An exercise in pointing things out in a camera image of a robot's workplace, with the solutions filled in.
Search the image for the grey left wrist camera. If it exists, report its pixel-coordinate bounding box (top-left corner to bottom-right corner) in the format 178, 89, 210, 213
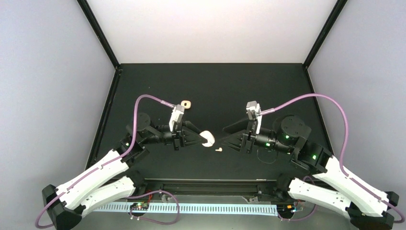
169, 104, 185, 132

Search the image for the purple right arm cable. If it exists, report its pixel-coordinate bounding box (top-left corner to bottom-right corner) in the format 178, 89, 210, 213
259, 93, 406, 224

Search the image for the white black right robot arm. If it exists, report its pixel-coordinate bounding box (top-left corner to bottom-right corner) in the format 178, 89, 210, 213
222, 115, 399, 230

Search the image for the small green circuit board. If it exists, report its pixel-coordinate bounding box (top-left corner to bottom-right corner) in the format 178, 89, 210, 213
130, 202, 149, 212

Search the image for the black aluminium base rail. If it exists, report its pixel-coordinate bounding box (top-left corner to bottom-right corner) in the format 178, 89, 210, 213
133, 178, 293, 202

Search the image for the light blue slotted cable duct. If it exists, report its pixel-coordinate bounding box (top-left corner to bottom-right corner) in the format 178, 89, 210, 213
95, 202, 278, 217

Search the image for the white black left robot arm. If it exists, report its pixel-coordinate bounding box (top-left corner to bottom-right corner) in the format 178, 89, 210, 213
42, 112, 215, 230

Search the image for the beige earbud charging case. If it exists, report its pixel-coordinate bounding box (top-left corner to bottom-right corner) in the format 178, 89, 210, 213
200, 130, 215, 147

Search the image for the small beige square case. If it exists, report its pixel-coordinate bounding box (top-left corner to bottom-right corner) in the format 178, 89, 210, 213
180, 100, 192, 109

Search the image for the black right frame post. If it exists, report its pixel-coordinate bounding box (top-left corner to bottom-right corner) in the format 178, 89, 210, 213
303, 0, 348, 70

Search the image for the black left frame post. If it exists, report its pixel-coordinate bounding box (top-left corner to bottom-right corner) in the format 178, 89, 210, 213
77, 0, 120, 69

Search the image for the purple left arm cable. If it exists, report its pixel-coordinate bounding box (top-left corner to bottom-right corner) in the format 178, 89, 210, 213
34, 94, 176, 229

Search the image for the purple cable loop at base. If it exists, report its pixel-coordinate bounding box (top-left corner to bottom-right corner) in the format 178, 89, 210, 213
125, 190, 180, 226

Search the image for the black frame post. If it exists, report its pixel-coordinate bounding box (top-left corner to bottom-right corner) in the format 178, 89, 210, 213
77, 0, 120, 69
303, 0, 348, 70

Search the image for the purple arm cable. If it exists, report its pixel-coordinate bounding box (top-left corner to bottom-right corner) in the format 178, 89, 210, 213
34, 94, 176, 229
259, 93, 406, 224

